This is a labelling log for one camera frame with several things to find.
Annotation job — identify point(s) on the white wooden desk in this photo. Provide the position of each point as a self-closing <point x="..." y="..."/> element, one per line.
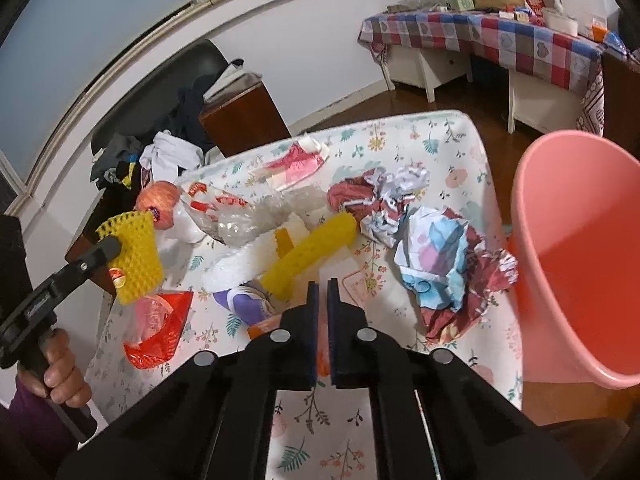
<point x="531" y="101"/>

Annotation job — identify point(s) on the brown wooden side cabinet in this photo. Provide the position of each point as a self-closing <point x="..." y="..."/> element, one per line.
<point x="245" y="121"/>

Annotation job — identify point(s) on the red apple with sticker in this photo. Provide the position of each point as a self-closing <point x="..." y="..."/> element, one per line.
<point x="160" y="199"/>

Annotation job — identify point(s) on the yellow foam net sleeve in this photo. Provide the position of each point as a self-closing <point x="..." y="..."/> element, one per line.
<point x="136" y="271"/>

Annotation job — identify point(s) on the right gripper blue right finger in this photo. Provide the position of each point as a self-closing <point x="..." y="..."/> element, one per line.
<point x="344" y="321"/>

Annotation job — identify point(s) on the plaid tablecloth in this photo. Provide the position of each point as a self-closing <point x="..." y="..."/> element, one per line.
<point x="567" y="62"/>

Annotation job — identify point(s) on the white bowl on desk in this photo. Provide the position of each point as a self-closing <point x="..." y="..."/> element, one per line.
<point x="560" y="22"/>

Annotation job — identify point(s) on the yellow foam net roll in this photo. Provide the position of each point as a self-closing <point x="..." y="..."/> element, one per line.
<point x="340" y="230"/>

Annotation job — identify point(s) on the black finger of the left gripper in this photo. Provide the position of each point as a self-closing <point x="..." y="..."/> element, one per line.
<point x="103" y="252"/>

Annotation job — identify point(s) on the person's left hand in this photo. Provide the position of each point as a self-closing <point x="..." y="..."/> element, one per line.
<point x="62" y="382"/>

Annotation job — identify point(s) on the pink snack package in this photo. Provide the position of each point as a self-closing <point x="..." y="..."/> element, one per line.
<point x="303" y="158"/>

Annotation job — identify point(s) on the red plastic wrapper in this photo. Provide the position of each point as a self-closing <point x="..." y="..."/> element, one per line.
<point x="155" y="328"/>

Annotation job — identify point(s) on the black leather armchair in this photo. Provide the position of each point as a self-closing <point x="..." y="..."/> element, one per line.
<point x="158" y="93"/>

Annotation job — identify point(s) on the dark clothes pile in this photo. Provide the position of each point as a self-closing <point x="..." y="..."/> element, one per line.
<point x="115" y="163"/>

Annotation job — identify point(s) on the clear crinkled plastic bag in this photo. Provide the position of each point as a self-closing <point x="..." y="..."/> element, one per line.
<point x="238" y="225"/>

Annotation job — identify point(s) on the purple white sock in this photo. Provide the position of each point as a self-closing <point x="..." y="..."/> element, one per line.
<point x="249" y="303"/>

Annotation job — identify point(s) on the pink plastic trash bin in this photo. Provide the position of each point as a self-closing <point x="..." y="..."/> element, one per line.
<point x="575" y="216"/>

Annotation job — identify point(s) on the purple left sleeve forearm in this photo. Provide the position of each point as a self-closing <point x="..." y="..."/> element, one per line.
<point x="34" y="441"/>

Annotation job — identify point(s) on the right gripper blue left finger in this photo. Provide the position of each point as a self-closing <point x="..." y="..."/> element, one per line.
<point x="299" y="354"/>

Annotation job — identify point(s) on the crumpled red white paper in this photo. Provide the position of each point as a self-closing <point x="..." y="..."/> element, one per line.
<point x="379" y="200"/>

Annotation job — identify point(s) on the blue pink paper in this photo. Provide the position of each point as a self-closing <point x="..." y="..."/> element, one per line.
<point x="432" y="258"/>

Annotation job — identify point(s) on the floral tablecloth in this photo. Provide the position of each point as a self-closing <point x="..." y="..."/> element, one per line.
<point x="326" y="433"/>

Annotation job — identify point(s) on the white garment on chair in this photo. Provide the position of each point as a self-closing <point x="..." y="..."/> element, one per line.
<point x="167" y="155"/>

